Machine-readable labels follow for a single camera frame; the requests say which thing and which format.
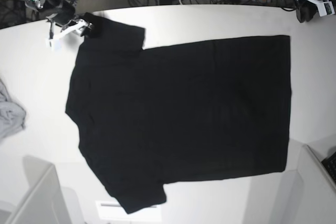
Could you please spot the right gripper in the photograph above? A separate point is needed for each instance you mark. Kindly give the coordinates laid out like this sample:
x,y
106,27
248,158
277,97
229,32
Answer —
x,y
62,16

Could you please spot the black T-shirt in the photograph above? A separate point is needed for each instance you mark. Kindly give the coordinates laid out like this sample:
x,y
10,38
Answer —
x,y
208,110

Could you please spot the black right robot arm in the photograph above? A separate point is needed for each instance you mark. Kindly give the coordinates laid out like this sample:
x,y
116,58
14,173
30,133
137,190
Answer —
x,y
42,6

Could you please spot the grey crumpled cloth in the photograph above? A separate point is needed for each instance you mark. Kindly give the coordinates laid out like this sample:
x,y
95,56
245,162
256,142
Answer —
x,y
12,115

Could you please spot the black keyboard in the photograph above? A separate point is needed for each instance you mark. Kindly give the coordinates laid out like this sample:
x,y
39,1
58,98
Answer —
x,y
329,165

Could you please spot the white partition panel left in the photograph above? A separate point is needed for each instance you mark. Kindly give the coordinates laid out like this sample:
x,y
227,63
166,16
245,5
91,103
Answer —
x,y
43,203

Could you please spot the white partition panel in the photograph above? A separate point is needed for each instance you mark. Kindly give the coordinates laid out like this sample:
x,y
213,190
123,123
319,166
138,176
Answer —
x,y
43,203
318,195

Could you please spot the white partition panel right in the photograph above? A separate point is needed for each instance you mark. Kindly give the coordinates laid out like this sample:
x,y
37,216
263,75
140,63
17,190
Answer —
x,y
318,195

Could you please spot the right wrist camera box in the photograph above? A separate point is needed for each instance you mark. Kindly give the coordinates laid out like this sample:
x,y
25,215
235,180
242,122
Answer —
x,y
53,44

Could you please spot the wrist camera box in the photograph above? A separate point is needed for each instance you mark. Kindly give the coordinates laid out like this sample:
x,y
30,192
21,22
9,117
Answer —
x,y
325,9
53,44

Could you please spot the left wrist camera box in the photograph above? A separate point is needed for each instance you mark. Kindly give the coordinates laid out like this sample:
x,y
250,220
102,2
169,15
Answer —
x,y
325,9

